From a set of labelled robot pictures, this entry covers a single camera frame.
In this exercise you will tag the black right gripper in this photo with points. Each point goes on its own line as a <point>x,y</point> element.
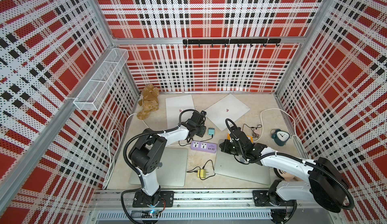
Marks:
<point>225,148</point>

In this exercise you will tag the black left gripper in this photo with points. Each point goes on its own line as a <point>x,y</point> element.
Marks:
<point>202,131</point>

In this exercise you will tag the black charger cable yellow adapter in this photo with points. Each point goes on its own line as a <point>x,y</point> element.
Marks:
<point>208,166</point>

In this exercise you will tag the black charger cable pink adapter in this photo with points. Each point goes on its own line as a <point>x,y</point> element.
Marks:
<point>254,129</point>

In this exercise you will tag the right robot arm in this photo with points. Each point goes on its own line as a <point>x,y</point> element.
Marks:
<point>319,180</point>

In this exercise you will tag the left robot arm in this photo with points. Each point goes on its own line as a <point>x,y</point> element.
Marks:
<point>143,152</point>

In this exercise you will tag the silver laptop front right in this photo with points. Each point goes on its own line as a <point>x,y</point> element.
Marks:
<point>226,165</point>

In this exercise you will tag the silver laptop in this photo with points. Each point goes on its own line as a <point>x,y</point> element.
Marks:
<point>172,171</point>
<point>226,165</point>

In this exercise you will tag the white laptop left back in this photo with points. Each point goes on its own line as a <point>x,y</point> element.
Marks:
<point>174,106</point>

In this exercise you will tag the white laptop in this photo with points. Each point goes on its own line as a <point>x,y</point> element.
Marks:
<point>227,108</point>
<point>174,106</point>

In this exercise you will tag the white laptop right back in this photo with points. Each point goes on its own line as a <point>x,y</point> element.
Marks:
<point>227,108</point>

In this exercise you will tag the silver laptop front left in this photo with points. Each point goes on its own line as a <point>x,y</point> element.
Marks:
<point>172,171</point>

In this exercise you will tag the yellow power strip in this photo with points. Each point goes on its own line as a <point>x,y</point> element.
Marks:
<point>249,138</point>

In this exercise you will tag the purple power strip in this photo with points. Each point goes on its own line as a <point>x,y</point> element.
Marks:
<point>204,147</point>

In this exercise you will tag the brown teddy bear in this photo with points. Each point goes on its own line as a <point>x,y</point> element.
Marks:
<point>149,101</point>

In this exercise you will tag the teal alarm clock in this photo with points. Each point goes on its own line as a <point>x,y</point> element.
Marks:
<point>280,137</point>

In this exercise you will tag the pink pig plush toy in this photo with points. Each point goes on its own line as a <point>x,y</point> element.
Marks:
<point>286,176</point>

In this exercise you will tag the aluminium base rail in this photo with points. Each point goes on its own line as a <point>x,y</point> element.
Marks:
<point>206,206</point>

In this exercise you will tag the black hook rail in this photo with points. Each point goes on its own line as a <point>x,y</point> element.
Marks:
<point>262,41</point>

